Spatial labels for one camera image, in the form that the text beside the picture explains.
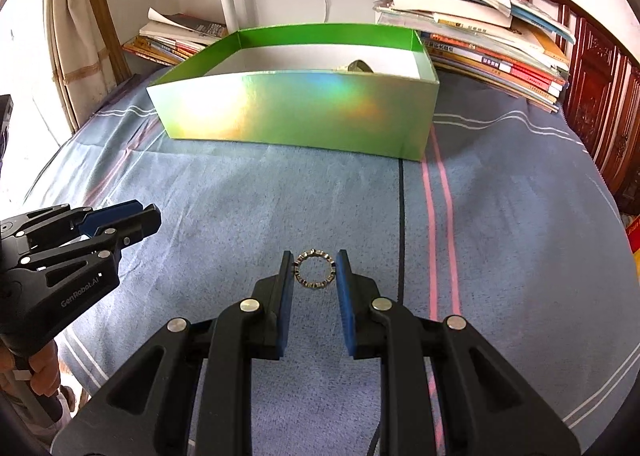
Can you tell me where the brown wooden post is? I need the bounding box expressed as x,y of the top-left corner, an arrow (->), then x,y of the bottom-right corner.
82,0 -> 132,81

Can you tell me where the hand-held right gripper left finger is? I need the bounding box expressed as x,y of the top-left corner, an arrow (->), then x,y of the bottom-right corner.
50,250 -> 295,456

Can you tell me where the small stack of colourful books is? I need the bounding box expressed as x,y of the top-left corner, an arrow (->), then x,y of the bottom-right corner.
122,7 -> 230,67

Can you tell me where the large pile of books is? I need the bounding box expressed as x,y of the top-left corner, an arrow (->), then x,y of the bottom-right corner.
372,0 -> 576,114

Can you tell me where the small rhinestone ring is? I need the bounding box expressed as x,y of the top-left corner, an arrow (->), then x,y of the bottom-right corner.
291,248 -> 337,291

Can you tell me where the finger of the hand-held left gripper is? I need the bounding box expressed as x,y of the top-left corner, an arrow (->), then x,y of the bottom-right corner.
0,201 -> 143,261
0,203 -> 162,357

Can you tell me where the blue striped bedsheet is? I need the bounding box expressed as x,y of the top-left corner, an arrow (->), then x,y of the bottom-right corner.
20,63 -> 640,456

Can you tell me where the beige jewelry piece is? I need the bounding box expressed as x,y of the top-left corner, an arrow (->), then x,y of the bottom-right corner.
332,58 -> 376,74

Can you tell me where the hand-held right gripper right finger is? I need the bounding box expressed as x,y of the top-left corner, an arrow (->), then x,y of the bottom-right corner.
335,249 -> 583,456

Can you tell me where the person's left hand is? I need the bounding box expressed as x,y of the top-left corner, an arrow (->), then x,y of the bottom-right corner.
27,336 -> 62,398

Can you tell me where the green holographic cardboard box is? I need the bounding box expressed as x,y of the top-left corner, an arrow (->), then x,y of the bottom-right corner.
146,23 -> 441,161

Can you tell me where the black cable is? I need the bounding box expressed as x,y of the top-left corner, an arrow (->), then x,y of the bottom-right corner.
367,418 -> 383,456

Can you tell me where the beige curtain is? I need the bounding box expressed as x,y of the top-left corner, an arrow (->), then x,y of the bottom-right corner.
42,0 -> 121,131

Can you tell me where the carved wooden headboard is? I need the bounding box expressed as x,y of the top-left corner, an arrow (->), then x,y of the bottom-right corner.
515,0 -> 640,217

